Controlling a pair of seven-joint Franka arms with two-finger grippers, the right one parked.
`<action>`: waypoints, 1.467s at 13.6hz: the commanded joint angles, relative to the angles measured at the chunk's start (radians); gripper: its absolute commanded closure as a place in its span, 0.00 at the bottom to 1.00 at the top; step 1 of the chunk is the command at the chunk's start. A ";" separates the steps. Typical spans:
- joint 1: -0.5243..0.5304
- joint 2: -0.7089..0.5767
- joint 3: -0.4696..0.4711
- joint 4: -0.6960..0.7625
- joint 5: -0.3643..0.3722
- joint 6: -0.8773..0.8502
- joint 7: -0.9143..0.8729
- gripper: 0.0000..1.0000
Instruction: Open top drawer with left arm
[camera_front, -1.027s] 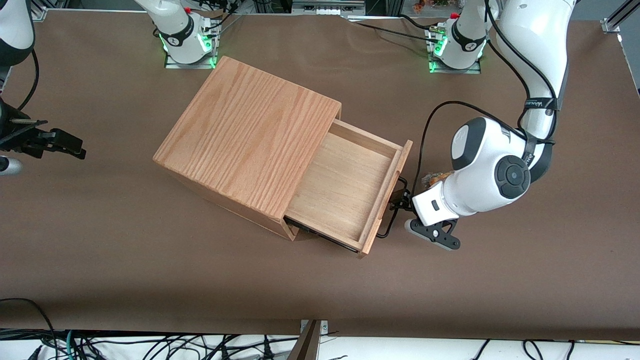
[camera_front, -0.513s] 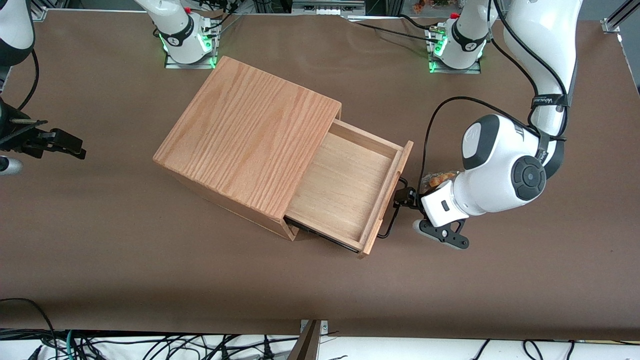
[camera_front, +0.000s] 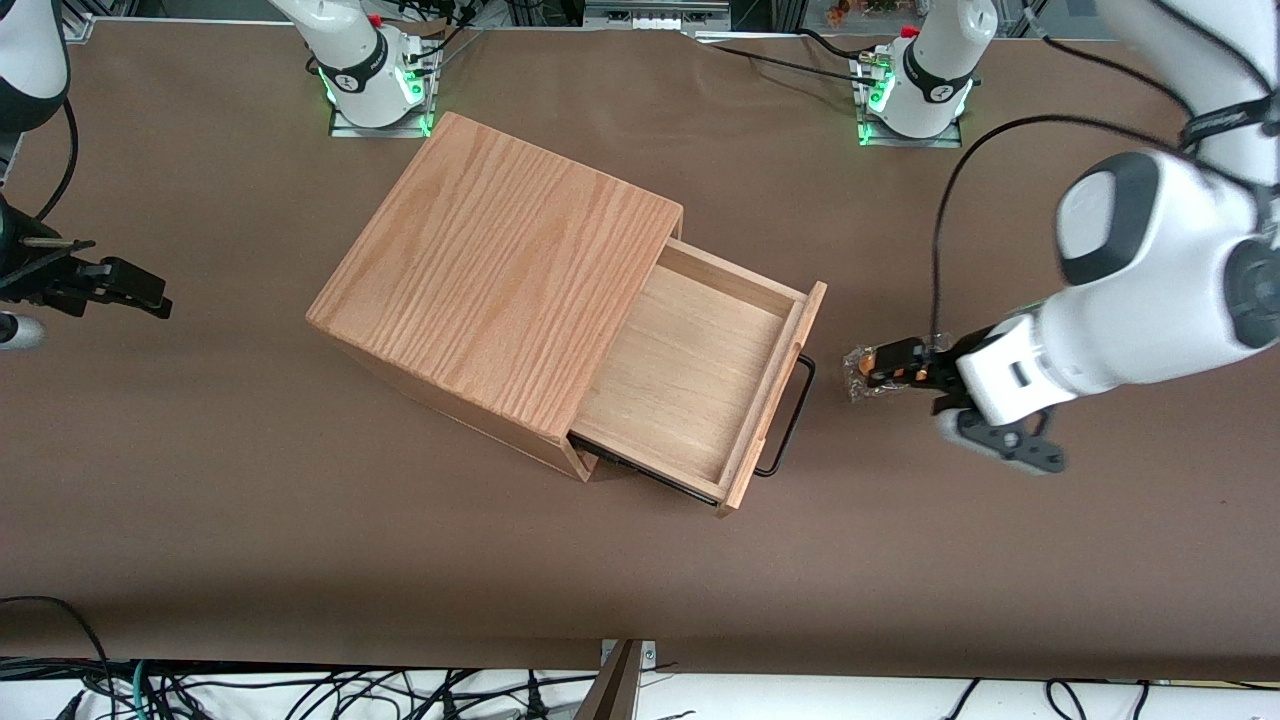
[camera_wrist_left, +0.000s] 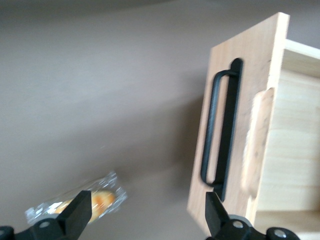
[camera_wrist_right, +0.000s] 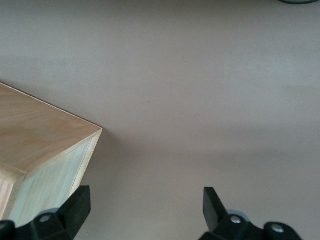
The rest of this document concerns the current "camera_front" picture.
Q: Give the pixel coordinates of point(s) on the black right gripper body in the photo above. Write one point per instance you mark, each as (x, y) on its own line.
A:
(22, 272)

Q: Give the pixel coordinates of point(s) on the wooden drawer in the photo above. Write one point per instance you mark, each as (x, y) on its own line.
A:
(680, 370)

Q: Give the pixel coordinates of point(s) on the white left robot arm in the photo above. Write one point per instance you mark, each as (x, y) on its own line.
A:
(1150, 330)

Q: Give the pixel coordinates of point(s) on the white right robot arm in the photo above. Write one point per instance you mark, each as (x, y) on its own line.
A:
(350, 50)

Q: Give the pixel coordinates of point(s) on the wooden drawer cabinet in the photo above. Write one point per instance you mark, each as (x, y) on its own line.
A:
(480, 270)

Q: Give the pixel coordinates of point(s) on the bread roll in clear wrapper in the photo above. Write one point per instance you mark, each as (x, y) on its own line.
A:
(856, 385)

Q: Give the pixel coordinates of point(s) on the brown table cover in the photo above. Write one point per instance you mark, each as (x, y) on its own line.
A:
(300, 560)

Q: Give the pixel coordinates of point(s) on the orange background item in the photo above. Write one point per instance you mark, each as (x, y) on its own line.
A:
(850, 10)

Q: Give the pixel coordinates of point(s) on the grey background device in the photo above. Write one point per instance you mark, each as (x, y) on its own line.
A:
(650, 12)

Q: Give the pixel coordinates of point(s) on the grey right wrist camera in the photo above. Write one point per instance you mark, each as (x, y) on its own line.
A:
(20, 332)

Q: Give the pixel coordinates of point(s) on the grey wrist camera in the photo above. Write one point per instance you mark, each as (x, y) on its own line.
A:
(1000, 440)
(20, 332)

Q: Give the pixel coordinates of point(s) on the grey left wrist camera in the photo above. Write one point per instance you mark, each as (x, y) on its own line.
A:
(1000, 440)

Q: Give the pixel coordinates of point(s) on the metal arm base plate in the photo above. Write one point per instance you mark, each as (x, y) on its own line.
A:
(425, 110)
(866, 105)

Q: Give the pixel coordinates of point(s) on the silver mount plate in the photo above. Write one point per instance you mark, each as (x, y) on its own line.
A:
(648, 655)

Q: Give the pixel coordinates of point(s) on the dark metal mount bar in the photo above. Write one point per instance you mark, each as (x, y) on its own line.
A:
(615, 690)

